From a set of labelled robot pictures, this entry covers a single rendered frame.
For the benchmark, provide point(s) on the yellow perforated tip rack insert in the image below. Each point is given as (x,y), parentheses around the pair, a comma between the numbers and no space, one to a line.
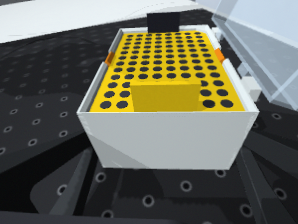
(178,60)

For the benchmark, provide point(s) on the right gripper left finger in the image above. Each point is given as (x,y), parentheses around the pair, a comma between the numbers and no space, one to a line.
(22,169)

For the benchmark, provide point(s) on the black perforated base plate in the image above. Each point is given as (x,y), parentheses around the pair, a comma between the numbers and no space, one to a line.
(43,81)

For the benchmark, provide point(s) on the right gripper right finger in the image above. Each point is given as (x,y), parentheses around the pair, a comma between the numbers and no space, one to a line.
(283,153)

